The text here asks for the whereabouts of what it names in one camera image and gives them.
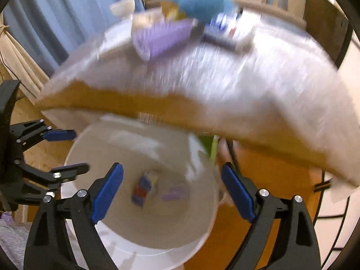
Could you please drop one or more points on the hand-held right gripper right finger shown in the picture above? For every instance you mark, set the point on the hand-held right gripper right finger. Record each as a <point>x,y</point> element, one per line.
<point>237,194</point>

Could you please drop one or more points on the white footed cup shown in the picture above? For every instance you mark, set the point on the white footed cup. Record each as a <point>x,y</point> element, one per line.
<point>123,5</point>

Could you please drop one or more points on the colourful printed packet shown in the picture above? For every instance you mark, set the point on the colourful printed packet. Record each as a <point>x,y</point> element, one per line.
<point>143,187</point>

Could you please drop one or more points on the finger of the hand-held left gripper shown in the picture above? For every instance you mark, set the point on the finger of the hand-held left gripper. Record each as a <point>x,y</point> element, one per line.
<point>60,135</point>
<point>70,171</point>

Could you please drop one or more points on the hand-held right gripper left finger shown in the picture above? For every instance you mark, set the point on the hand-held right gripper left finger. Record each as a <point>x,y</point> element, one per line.
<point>108,194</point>

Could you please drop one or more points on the grey cloth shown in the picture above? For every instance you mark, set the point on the grey cloth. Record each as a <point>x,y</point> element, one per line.
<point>11,244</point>

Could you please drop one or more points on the green packet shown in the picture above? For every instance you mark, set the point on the green packet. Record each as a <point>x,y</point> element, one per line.
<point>209,144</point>

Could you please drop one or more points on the blue crumpled cloth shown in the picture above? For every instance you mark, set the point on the blue crumpled cloth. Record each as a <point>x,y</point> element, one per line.
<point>199,1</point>

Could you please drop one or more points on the blue white printed packet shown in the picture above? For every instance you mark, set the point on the blue white printed packet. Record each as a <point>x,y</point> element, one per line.
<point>225,24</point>

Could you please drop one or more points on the purple packet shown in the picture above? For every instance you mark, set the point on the purple packet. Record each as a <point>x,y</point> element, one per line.
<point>163,38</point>

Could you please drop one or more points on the blue curtain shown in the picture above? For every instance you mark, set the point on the blue curtain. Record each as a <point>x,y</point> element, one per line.
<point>56,19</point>

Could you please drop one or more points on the grey picture frame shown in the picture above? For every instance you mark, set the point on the grey picture frame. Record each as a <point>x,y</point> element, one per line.
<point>283,2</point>

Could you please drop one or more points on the white plastic bucket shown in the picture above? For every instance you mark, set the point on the white plastic bucket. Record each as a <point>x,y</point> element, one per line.
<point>168,230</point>

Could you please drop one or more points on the brown wooden cabinet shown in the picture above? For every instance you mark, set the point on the brown wooden cabinet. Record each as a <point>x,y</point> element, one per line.
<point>326,22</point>

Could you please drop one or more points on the teal picture frame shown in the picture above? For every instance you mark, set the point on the teal picture frame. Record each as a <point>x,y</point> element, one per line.
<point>270,0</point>

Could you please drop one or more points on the small purple wrapper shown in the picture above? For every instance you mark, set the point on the small purple wrapper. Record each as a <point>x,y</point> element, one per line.
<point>174,194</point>

